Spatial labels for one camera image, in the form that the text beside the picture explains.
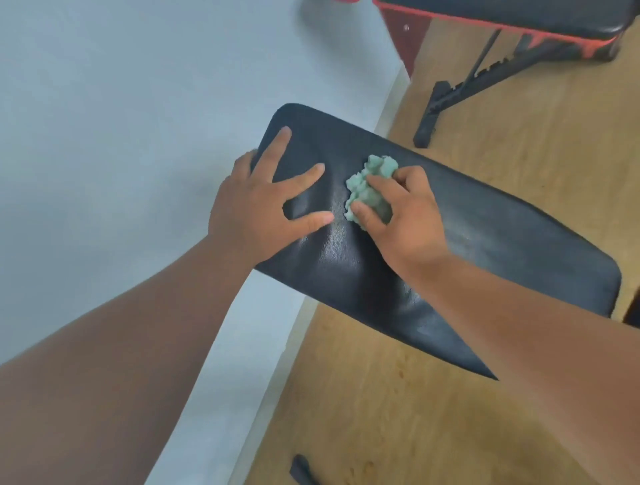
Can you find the person's left hand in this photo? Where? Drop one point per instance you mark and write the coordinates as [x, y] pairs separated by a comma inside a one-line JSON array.
[[250, 215]]

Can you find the person's right hand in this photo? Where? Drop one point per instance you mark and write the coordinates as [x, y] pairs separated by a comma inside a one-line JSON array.
[[415, 230]]

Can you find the green cleaning cloth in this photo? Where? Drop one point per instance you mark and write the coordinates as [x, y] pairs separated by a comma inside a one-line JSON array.
[[362, 187]]

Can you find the black weight bench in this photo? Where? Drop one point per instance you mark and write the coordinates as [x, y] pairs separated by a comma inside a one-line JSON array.
[[500, 240], [500, 10]]

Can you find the person's left forearm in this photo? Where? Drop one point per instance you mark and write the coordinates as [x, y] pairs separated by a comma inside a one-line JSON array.
[[100, 375]]

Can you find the person's right forearm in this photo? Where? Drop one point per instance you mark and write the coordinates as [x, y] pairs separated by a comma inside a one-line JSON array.
[[550, 350]]

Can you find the black metal frame with bolts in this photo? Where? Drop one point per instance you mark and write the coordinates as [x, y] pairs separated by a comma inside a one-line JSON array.
[[301, 472]]

